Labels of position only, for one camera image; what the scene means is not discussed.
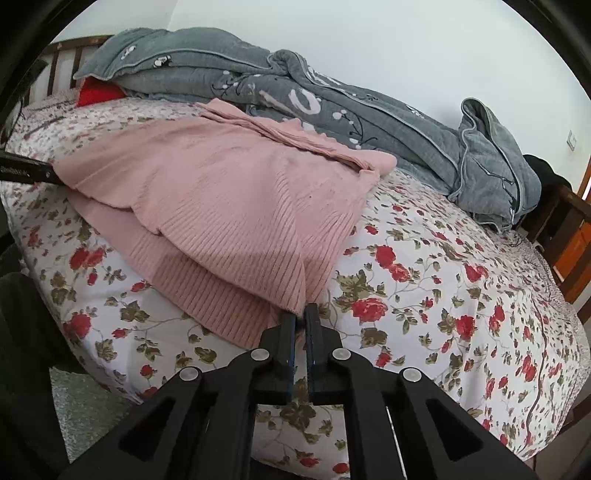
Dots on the wall socket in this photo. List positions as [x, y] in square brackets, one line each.
[572, 140]

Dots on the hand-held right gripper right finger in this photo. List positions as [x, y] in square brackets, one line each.
[310, 350]

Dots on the pink knit sweater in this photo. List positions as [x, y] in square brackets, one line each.
[217, 207]

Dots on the grey rug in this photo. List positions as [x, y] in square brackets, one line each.
[87, 410]

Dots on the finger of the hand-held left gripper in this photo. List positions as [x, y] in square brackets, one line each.
[25, 170]

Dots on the orange wooden door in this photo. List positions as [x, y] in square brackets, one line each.
[575, 240]

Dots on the red pillow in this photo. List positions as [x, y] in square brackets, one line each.
[97, 92]

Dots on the dark cloth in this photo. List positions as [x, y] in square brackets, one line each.
[545, 173]

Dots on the wooden headboard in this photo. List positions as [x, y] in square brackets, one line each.
[64, 47]

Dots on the floral bedsheet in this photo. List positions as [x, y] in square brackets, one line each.
[425, 323]

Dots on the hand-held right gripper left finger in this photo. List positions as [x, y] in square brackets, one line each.
[291, 350]

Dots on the person's dark clothing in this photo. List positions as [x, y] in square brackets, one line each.
[23, 369]

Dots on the grey printed quilt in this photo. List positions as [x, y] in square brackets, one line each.
[323, 106]

